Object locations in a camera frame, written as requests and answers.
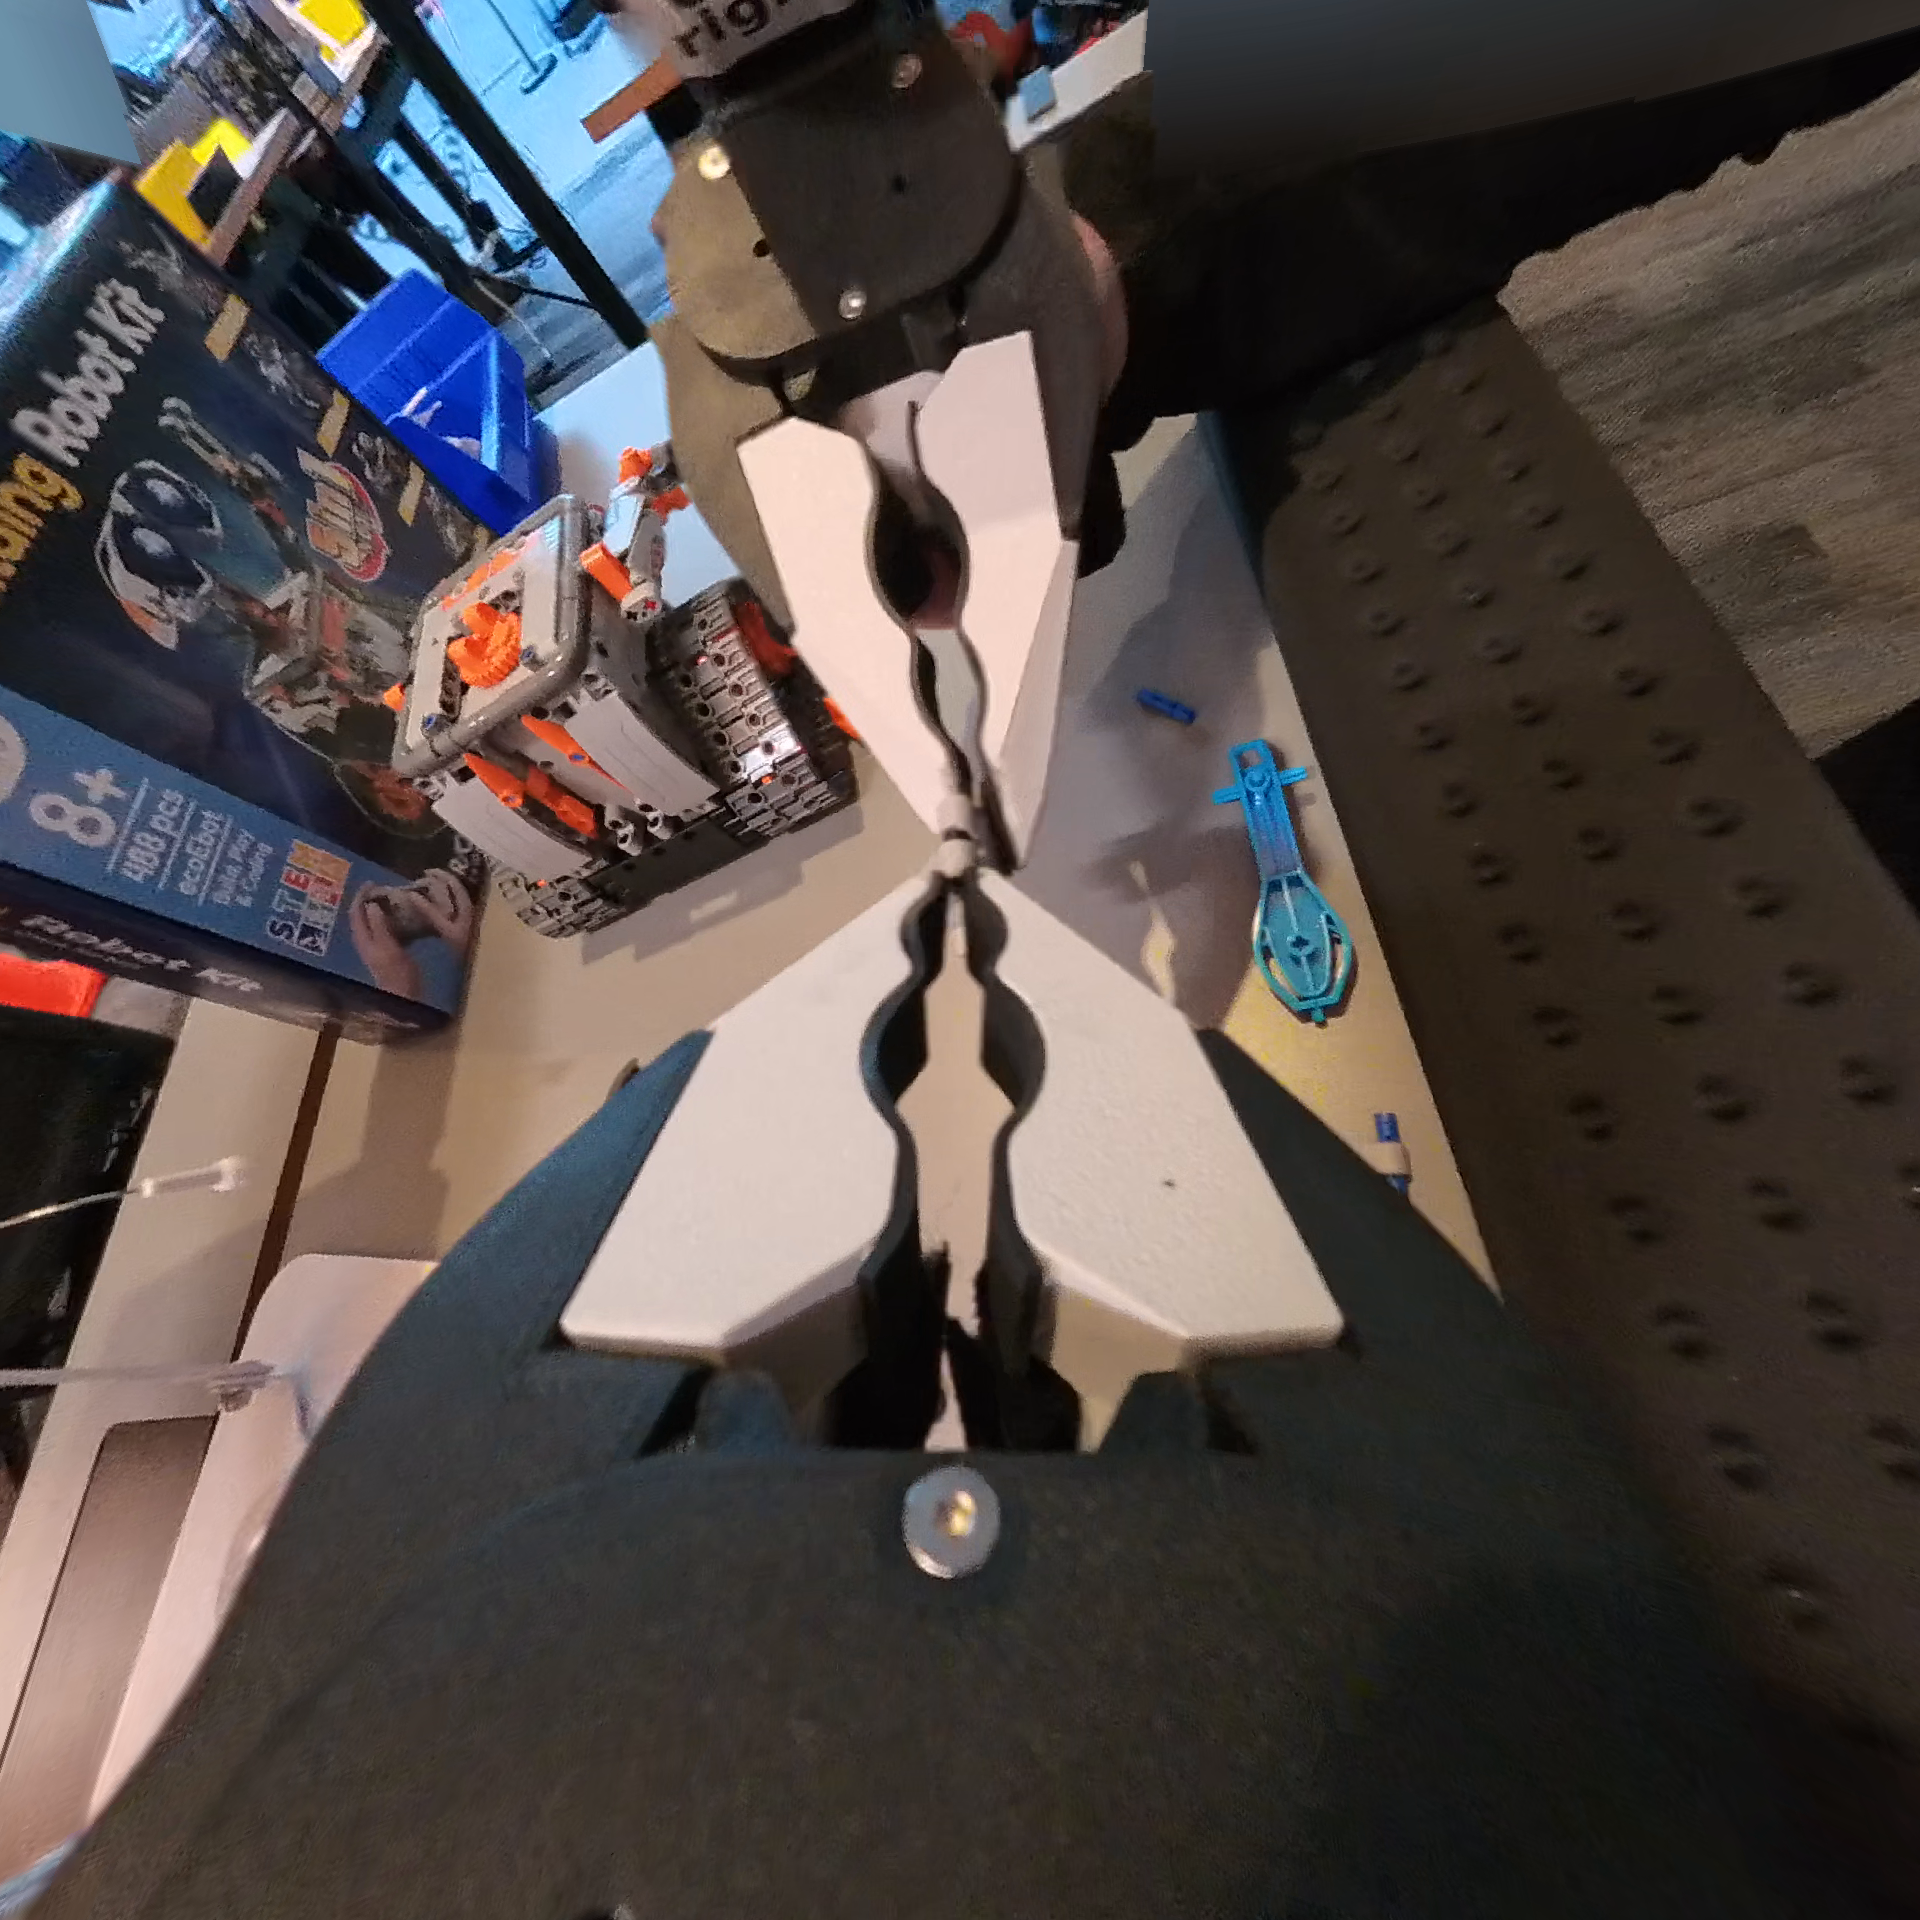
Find blue cardboard box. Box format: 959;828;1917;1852
0;176;496;1038

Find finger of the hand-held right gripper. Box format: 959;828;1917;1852
910;324;1080;873
735;411;983;841

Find yellow storage bin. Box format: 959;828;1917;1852
135;115;255;243

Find large grey tracked brick vehicle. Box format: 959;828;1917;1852
383;446;858;938

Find blue storage bin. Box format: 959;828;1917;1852
315;273;563;537

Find light blue paddle piece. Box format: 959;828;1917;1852
1208;742;1365;1028

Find black dimpled foam mat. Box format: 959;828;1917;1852
1232;286;1920;1920

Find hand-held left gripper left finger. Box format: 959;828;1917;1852
565;878;936;1394

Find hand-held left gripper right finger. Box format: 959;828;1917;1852
967;878;1348;1402

